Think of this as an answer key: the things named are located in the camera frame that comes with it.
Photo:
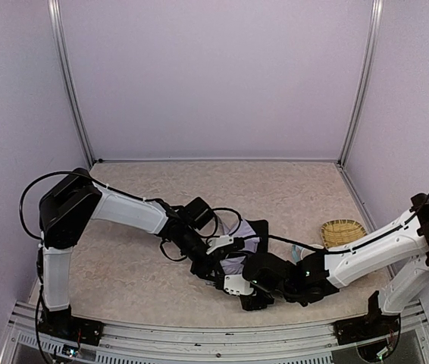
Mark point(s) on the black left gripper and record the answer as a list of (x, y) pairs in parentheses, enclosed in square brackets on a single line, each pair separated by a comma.
[(207, 270)]

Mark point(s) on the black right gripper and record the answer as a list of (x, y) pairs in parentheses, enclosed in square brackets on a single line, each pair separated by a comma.
[(255, 302)]

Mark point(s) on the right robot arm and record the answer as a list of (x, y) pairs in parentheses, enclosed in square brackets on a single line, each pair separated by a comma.
[(322, 272)]

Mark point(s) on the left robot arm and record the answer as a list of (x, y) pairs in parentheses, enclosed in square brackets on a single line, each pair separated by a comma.
[(66, 210)]

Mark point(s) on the light blue ceramic mug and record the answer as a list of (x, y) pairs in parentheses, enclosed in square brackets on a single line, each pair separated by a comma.
[(299, 253)]

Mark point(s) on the woven bamboo tray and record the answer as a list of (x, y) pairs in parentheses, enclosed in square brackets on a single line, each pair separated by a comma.
[(341, 232)]

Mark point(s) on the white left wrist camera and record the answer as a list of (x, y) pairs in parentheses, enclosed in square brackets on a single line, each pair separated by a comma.
[(218, 242)]

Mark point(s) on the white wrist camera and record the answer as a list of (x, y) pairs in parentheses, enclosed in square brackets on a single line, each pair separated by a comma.
[(236, 285), (218, 242)]

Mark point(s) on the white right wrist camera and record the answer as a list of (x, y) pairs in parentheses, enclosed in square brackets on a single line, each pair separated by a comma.
[(236, 285)]

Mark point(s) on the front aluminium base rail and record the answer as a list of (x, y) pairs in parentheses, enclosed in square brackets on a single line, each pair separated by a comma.
[(122, 342)]

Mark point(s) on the left aluminium frame post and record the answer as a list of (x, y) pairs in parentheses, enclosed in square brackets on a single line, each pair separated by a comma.
[(68, 80)]

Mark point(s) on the aluminium frame post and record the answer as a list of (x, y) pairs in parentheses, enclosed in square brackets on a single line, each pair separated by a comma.
[(68, 80), (363, 83)]

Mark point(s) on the right aluminium frame post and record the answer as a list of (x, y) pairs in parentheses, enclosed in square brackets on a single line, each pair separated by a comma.
[(363, 83)]

